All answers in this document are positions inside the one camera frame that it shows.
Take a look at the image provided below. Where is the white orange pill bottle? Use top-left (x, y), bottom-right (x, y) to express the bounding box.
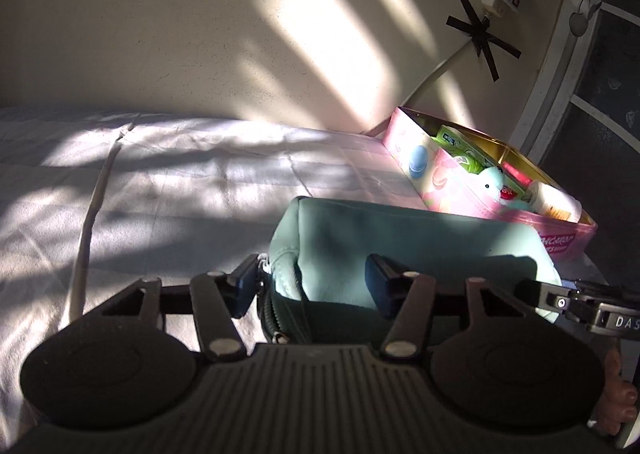
top-left (528, 181), bottom-right (582, 223)

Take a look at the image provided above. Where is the black tape cross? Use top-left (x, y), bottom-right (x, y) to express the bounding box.
top-left (446, 0), bottom-right (522, 82)

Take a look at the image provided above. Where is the green Crest toothpaste box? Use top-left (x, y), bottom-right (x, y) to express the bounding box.
top-left (435, 125), bottom-right (492, 174)

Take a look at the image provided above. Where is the mint green zipper pouch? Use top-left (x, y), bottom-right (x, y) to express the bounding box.
top-left (258, 197), bottom-right (561, 346)

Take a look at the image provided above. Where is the red small packet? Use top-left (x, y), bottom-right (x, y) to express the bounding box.
top-left (501, 162), bottom-right (533, 192)

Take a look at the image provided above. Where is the pink biscuit tin box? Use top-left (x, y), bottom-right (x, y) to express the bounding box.
top-left (383, 108), bottom-right (598, 261)

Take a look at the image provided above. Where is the white bed sheet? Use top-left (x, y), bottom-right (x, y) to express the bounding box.
top-left (1, 108), bottom-right (421, 446)

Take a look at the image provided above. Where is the mint plush toy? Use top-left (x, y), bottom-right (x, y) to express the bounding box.
top-left (474, 166), bottom-right (529, 211)

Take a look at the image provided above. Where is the white window frame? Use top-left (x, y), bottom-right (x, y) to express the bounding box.
top-left (509, 0), bottom-right (639, 163)

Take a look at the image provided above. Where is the person's hand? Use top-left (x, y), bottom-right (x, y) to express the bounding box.
top-left (594, 348), bottom-right (638, 436)

